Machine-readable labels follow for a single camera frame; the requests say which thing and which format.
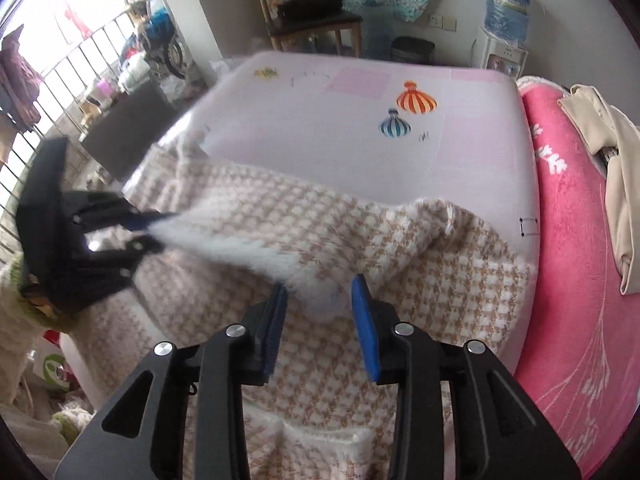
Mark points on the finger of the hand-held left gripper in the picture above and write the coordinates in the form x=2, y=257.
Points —
x=115, y=265
x=107, y=212

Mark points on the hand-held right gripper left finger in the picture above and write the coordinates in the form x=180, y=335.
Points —
x=274, y=330

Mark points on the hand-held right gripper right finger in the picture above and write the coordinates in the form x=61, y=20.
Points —
x=367, y=335

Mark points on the beige white houndstooth coat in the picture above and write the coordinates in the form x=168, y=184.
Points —
x=325, y=220

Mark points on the dark grey cabinet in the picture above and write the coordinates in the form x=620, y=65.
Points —
x=125, y=130

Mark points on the white green paper bag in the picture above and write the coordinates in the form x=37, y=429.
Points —
x=52, y=367

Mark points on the white fleece garment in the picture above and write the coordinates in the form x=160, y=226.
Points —
x=15, y=340

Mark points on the pink plastic container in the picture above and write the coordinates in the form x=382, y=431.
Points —
x=106, y=89

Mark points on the hanging dark red garment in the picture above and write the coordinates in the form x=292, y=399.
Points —
x=20, y=80

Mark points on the white plastic bag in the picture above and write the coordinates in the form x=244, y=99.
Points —
x=190, y=90

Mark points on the metal window railing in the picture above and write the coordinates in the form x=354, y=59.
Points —
x=85, y=47

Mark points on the bicycle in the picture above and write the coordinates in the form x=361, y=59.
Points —
x=175, y=55

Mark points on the hanging red cloth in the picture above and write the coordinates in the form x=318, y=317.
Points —
x=77, y=22

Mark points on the pink printed blanket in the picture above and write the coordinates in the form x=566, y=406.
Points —
x=565, y=260

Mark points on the lavender printed tablecloth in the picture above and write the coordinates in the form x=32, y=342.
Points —
x=325, y=125

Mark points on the wooden chair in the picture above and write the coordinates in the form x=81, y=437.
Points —
x=320, y=22

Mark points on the black cloth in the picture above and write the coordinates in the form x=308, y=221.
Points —
x=310, y=7

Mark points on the black trash bin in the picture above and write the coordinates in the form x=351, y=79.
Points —
x=412, y=50

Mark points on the beige garment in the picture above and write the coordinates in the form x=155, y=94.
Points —
x=625, y=185

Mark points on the translucent plastic container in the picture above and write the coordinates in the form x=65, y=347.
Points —
x=376, y=35

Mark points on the white water dispenser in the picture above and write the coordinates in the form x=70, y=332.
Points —
x=492, y=55

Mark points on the blue water bottle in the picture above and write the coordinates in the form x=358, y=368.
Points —
x=507, y=10

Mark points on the wall sockets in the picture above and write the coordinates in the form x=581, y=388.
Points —
x=442, y=22

